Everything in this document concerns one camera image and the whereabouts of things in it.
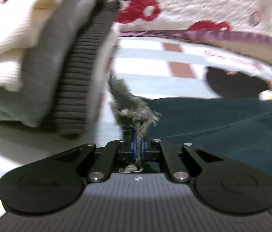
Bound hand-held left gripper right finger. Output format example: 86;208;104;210
141;137;224;183

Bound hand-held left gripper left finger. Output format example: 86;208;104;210
54;135;137;183

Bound dark blue denim jeans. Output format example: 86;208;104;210
107;70;272;232

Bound dark grey ribbed knit sweater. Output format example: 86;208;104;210
50;0;121;140

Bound red bear print quilt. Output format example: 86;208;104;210
97;0;272;47

